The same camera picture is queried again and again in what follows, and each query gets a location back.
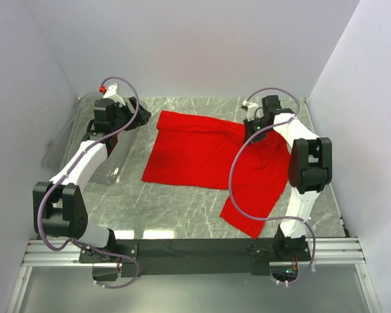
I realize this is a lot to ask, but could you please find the red t shirt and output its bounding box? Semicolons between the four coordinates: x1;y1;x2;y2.
141;110;290;239

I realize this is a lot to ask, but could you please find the clear plastic bin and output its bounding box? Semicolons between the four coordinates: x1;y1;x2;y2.
42;92;139;185

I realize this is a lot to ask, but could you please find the black base beam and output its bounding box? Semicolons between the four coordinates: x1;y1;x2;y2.
79;237;311;280

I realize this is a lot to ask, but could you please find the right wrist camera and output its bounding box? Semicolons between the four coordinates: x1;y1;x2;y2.
241;100;258;121

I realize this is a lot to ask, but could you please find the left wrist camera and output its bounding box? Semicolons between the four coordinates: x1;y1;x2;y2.
99;83;124;104

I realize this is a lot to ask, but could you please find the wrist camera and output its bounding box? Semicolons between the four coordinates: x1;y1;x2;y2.
241;100;258;121
99;83;124;104

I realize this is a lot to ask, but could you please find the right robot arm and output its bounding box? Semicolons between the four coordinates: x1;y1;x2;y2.
242;95;332;260

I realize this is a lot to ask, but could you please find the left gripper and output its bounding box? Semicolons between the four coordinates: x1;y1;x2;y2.
111;97;151;133

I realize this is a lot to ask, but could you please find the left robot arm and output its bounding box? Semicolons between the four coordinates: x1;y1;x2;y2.
33;96;151;262

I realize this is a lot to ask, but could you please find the aluminium rail frame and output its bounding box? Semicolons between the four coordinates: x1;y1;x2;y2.
7;237;382;312

